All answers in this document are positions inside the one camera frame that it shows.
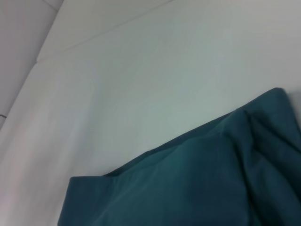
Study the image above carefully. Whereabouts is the teal T-shirt with FREE print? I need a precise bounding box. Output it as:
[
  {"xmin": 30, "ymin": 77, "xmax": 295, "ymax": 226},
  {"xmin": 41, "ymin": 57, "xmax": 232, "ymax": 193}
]
[{"xmin": 57, "ymin": 87, "xmax": 301, "ymax": 226}]

